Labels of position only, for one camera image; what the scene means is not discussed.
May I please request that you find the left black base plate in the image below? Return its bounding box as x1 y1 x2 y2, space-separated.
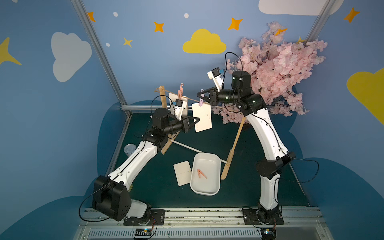
124 209 165 226

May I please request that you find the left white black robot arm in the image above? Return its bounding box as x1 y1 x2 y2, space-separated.
91 100 200 222

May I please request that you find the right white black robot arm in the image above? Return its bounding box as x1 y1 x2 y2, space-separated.
197 68 296 225

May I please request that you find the right small circuit board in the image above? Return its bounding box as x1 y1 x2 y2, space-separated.
260 229 277 240

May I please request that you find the pink cherry blossom tree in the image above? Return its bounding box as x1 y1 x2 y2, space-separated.
226 21 328 117

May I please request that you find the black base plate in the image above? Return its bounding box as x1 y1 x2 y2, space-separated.
241 207 285 226
124 209 165 226

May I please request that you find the purple clothespin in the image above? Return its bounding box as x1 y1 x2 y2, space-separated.
198 95 205 107

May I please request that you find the left small circuit board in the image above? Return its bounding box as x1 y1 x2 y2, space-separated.
134 228 153 240

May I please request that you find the wooden drying rack frame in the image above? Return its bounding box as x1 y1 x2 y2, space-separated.
155 86 246 180

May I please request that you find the white postcard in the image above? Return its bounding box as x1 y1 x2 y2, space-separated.
169 93 188 116
174 161 192 187
192 103 212 133

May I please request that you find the small circuit board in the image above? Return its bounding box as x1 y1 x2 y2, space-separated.
134 228 153 240
260 229 277 240

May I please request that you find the salmon clothespin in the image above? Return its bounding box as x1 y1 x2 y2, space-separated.
197 169 207 179

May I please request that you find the aluminium corner post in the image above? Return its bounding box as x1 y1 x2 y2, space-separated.
304 0 336 45
71 0 127 105

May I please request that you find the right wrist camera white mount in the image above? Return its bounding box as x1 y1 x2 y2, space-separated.
207 68 224 92

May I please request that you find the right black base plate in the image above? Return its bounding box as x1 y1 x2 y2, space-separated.
241 207 285 226

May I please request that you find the right aluminium corner post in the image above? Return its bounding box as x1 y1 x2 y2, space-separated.
304 0 336 45

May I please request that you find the pink clothespin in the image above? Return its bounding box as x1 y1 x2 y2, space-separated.
178 83 184 100

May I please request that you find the aluminium mounting rail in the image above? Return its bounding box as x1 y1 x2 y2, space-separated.
74 207 333 240

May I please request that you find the clear plastic cup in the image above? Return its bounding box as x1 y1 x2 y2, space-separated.
124 144 137 157

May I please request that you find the white plastic tray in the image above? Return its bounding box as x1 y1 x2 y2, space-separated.
190 153 222 196

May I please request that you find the left aluminium corner post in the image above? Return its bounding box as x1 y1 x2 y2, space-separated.
71 0 127 105

